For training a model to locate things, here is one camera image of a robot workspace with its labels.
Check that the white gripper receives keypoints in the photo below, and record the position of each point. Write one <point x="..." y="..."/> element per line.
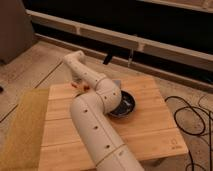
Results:
<point x="78" y="80"/>

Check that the orange red pepper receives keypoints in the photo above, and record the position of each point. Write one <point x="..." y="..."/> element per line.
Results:
<point x="80" y="86"/>

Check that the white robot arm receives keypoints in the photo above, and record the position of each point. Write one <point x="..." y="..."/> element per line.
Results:
<point x="105" y="147"/>

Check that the dark ceramic bowl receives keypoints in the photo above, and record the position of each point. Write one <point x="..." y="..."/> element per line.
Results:
<point x="125" y="107"/>

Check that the grey cabinet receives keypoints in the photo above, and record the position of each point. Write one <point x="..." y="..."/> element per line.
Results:
<point x="16" y="31"/>

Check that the bamboo cutting board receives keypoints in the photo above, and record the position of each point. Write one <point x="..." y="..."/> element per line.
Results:
<point x="149" y="131"/>

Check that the yellow cloth mat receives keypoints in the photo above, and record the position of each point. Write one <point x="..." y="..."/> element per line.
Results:
<point x="21" y="150"/>

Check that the white metal rail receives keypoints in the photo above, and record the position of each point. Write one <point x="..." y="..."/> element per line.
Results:
<point x="162" y="50"/>

